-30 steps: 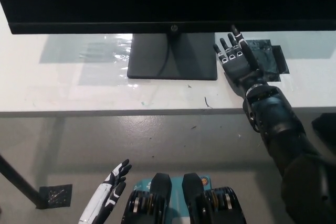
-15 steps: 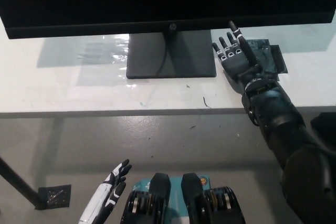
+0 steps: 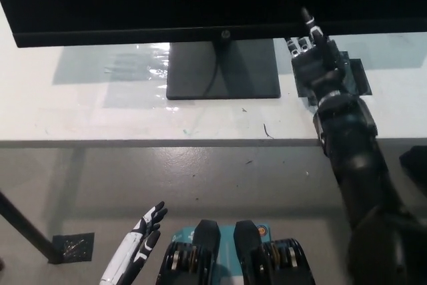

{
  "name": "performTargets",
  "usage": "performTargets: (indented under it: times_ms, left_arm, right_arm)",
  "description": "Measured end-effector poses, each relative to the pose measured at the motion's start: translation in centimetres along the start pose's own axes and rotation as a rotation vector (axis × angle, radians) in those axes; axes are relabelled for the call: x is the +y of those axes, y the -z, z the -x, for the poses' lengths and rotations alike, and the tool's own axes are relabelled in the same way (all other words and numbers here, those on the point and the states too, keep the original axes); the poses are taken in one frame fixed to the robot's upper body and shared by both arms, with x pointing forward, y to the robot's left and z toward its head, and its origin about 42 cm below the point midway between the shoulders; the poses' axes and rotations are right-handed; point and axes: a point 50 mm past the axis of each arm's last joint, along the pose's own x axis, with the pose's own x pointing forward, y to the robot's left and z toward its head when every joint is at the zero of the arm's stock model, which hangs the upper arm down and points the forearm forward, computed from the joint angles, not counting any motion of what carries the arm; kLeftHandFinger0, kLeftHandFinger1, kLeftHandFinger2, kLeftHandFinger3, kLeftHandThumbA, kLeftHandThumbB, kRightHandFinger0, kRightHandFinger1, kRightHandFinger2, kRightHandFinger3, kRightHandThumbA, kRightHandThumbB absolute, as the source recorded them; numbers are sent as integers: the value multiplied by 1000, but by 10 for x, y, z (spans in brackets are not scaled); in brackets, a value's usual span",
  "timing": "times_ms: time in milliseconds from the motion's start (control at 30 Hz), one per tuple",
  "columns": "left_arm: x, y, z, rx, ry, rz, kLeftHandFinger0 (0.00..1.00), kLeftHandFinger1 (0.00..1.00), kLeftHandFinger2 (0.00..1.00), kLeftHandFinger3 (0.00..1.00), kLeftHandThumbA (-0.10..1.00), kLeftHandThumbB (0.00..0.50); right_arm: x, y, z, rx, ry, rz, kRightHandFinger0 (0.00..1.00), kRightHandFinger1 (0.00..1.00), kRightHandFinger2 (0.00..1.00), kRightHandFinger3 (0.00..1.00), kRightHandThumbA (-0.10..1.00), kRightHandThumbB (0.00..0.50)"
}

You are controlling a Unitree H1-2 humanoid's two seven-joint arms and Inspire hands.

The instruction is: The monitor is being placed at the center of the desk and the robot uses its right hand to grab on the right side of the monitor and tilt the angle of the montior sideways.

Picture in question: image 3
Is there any black floor tape patch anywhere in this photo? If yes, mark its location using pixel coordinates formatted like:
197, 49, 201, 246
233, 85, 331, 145
51, 232, 95, 263

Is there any clear plastic film sheet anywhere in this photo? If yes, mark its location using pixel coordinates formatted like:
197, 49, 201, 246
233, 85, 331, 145
52, 42, 173, 85

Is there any black metal table leg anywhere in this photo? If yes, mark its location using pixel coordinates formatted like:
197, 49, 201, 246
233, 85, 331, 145
0, 189, 65, 265

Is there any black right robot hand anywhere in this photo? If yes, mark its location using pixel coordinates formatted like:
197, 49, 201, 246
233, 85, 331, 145
284, 7, 348, 101

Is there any black tape patch on desk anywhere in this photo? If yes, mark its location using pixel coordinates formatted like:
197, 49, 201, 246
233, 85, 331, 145
293, 50, 374, 108

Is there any black bulky object on floor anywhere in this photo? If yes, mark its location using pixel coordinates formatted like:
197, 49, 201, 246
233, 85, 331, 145
398, 144, 427, 194

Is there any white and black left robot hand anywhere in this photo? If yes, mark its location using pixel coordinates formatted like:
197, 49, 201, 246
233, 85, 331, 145
98, 201, 169, 285

